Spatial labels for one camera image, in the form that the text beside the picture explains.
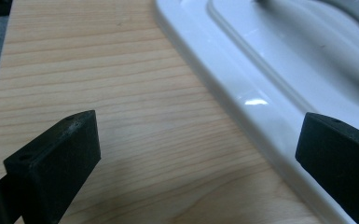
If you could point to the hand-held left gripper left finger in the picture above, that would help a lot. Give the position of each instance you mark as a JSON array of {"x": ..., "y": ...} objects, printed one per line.
[{"x": 59, "y": 161}]

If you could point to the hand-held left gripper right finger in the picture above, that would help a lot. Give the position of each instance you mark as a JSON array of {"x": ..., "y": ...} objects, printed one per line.
[{"x": 342, "y": 161}]

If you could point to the white box lid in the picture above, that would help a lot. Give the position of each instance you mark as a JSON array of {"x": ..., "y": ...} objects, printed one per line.
[{"x": 276, "y": 62}]

